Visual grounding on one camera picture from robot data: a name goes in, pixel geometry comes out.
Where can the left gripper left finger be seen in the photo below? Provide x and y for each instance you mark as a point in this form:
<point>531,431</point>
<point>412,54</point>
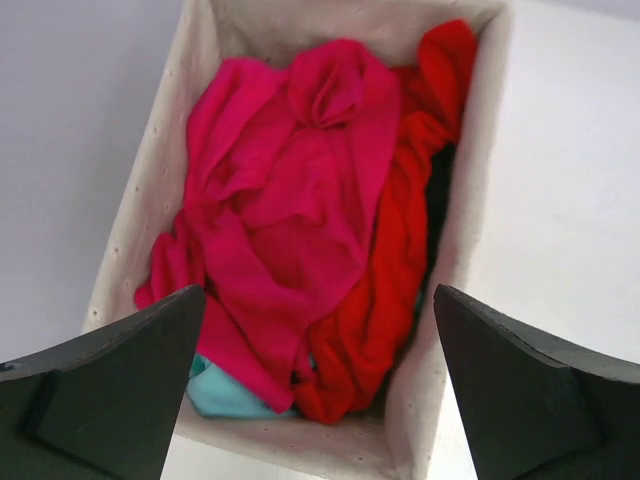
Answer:
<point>104,404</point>

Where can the magenta t shirt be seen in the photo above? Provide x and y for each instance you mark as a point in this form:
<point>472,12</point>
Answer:
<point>285,170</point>

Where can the red t shirt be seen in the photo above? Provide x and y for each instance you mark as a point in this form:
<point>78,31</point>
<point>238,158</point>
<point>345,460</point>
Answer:
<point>356,346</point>

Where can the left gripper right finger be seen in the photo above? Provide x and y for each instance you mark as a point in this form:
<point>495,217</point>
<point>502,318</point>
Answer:
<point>533,405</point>

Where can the teal t shirt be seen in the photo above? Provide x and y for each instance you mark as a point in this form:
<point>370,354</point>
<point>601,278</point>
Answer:
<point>215,393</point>

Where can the wicker laundry basket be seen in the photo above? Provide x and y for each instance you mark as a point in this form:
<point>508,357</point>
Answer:
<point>418,433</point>

